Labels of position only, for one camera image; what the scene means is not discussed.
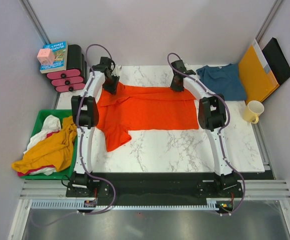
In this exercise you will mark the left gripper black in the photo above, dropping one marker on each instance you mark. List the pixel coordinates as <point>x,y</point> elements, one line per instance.
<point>112,89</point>

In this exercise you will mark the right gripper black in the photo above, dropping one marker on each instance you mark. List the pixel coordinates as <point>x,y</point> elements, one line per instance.
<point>174,87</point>

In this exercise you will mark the orange t shirt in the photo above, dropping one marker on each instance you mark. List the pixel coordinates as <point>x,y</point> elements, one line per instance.
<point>138,108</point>

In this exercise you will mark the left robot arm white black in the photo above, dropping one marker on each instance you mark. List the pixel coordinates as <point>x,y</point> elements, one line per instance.
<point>86,116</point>

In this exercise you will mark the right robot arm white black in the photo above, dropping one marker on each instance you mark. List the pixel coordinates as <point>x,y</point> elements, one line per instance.
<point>213,117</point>

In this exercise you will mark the blue folded t shirt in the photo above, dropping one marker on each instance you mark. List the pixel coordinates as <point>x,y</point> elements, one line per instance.
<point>223,80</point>

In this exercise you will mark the blue paperback book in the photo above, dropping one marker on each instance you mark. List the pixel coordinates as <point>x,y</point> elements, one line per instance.
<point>60,52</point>

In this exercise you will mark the pink cube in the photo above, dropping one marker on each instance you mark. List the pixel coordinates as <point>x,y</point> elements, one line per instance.
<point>45,56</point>

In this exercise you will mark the yellow mug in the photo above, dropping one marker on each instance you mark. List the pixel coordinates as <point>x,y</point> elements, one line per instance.
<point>252,111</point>

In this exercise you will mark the orange folder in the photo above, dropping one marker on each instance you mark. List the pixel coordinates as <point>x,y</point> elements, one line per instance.
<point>256,75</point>

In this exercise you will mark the yellow t shirt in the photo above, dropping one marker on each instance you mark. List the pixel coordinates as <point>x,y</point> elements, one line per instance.
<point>56,150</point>

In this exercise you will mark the green plastic bin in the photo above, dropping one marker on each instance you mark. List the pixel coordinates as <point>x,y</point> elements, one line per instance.
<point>61,114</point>

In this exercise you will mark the black flat box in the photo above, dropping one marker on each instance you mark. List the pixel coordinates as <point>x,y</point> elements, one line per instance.
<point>277,61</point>

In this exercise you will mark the pink t shirt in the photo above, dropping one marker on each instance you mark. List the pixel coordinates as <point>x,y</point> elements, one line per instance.
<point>43,171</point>

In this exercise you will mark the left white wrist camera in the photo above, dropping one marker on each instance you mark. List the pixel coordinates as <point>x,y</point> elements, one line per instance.
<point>117,70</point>

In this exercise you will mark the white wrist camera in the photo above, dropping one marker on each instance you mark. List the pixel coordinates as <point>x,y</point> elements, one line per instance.
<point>117,70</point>
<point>189,72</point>

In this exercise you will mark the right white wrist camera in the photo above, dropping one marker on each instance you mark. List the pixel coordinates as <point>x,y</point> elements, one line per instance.
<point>189,72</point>

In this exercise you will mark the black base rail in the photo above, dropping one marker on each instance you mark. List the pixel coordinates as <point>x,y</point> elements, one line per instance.
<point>153,188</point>

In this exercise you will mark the white cable duct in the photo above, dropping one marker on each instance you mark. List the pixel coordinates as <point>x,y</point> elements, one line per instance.
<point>81,204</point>

